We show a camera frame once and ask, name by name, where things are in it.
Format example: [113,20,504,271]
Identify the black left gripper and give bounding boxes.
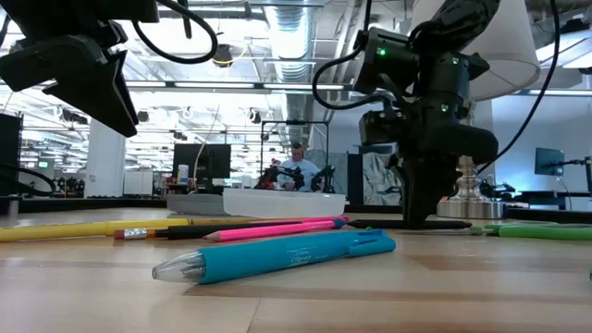
[0,34,141,139]

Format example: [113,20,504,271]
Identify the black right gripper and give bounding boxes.
[398,118,500,228]

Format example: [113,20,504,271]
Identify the dark grey marker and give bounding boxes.
[346,218,474,231]

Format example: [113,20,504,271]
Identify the pink pen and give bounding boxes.
[249,215,352,224]

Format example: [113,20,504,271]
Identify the green-handled scissors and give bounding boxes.
[470,220,592,241]

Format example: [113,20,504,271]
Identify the thick yellow highlighter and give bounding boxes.
[0,217,191,244]

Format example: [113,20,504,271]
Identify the orange pencil with pink eraser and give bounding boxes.
[113,217,253,241]

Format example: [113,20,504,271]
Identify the grey translucent box lid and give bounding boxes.
[165,192,228,216]

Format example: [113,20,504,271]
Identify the white shallow tray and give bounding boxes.
[222,188,347,219]

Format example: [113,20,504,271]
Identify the pink pencil with blue end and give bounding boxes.
[203,217,348,243]

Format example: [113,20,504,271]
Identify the teal multicolour ballpoint pen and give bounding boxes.
[151,228,398,286]

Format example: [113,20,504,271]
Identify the black pen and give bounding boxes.
[154,220,304,241]

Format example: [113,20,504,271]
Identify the patterned hanging cloth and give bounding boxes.
[362,151,403,206]

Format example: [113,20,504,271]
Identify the white column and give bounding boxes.
[85,105,128,199]

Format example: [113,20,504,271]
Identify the white cabinet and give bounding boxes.
[122,169,155,197]

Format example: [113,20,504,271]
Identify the black screen edge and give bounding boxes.
[0,113,24,198]

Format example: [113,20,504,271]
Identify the black computer monitor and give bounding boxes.
[172,142,232,194]

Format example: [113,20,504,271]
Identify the person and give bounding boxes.
[277,142,323,193]

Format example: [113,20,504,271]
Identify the blue-lit monitor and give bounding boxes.
[534,147,566,178]

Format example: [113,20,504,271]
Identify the black ceiling-mounted device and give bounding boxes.
[212,43,234,68]

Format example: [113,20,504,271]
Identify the long ceiling light bar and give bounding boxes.
[124,81,357,93]

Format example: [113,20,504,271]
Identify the white-shade silver table lamp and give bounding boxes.
[409,0,542,220]

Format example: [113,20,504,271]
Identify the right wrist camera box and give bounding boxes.
[358,109,409,146]

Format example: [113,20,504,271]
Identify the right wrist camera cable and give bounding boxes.
[312,0,408,112]

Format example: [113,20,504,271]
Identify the silver ventilation duct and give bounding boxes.
[264,0,316,144]

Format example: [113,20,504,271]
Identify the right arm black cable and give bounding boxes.
[475,0,561,177]

